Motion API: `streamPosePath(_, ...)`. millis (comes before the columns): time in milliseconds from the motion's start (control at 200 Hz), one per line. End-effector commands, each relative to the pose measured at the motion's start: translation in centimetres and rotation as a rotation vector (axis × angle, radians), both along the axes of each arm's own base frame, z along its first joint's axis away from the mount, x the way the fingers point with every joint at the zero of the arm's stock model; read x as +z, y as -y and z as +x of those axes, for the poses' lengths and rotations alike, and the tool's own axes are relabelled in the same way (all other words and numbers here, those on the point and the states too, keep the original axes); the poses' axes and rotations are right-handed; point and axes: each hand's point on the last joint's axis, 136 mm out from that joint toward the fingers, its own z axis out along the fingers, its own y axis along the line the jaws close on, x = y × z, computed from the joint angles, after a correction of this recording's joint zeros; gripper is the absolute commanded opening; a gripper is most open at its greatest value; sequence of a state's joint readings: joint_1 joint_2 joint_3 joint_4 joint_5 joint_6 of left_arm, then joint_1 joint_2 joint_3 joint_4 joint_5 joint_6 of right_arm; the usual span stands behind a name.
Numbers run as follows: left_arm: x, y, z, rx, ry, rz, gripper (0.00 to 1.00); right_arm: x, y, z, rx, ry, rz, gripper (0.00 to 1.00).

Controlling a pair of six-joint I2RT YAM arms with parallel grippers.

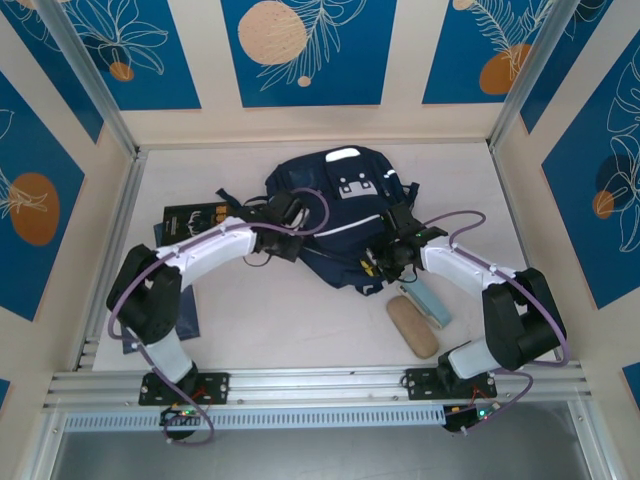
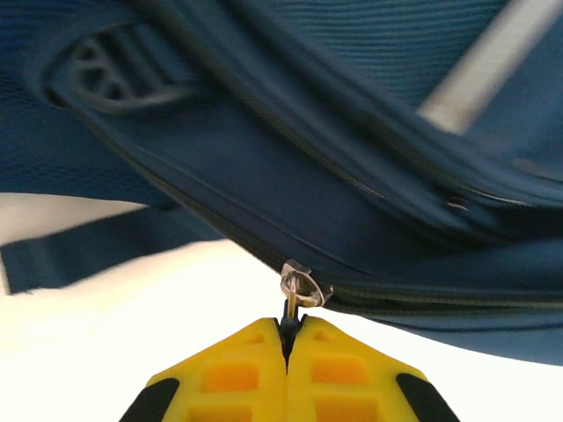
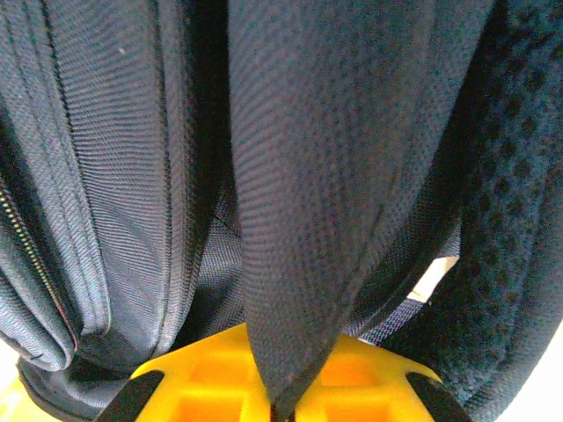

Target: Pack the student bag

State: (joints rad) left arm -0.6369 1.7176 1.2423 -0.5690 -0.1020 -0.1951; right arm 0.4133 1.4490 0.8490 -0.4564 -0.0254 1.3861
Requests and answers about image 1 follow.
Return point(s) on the navy blue backpack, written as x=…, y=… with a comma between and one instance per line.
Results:
x=325, y=260

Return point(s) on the beige glasses case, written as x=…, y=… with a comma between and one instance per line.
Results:
x=412, y=327

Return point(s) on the black book gold text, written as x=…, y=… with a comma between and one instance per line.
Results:
x=190, y=220

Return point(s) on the navy blue notebook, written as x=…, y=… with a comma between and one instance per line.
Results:
x=190, y=320

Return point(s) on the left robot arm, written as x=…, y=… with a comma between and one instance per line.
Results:
x=145, y=295

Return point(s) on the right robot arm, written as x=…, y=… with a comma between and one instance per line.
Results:
x=525, y=320

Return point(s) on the light blue pencil case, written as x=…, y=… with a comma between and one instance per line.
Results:
x=430, y=305

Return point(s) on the grey metal shelf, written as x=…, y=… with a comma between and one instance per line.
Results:
x=320, y=457

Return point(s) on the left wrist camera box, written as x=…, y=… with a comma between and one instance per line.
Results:
x=301, y=218

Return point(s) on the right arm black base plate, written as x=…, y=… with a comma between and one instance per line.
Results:
x=420, y=382

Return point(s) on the right aluminium table rail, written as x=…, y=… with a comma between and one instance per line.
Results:
x=505, y=190

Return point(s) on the aluminium table rail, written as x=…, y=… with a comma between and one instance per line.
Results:
x=125, y=210
x=505, y=190

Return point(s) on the aluminium mounting rail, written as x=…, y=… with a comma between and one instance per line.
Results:
x=320, y=382

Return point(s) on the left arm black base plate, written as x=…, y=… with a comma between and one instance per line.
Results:
x=220, y=387

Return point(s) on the left aluminium table rail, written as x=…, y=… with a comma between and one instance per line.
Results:
x=125, y=210

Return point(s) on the blue floral wall panel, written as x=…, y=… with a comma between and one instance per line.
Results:
x=4, y=395
x=350, y=75
x=450, y=60
x=45, y=40
x=575, y=225
x=30, y=275
x=165, y=75
x=632, y=380
x=560, y=60

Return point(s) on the right aluminium frame post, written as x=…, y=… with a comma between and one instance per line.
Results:
x=525, y=70

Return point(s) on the aluminium frame post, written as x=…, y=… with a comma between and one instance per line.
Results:
x=525, y=70
x=85, y=65

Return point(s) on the left aluminium frame post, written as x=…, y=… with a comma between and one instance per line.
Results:
x=85, y=65

